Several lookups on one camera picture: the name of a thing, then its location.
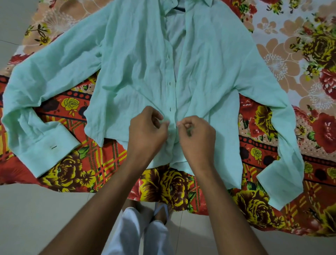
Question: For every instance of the person's left hand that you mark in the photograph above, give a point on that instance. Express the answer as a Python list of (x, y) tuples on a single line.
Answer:
[(145, 136)]

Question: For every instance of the person's right hand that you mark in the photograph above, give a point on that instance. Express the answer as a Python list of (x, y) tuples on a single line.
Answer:
[(199, 144)]

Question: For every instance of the mint green shirt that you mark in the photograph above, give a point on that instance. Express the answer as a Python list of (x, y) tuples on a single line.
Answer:
[(136, 60)]

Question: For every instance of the black hanger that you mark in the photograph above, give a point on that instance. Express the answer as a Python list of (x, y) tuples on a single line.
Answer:
[(179, 9)]

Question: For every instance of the person's left forearm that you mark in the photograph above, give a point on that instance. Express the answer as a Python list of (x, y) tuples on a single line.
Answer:
[(105, 210)]

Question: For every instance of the person's right forearm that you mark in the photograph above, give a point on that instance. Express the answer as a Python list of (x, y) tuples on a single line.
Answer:
[(228, 215)]

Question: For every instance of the right blue flip-flop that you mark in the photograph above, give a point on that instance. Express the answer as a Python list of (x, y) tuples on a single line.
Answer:
[(160, 210)]

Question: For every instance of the light blue jeans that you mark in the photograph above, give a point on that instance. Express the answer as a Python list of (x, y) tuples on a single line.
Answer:
[(126, 236)]

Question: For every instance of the red floral bedsheet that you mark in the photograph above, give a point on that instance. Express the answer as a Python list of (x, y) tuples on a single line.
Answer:
[(288, 65)]

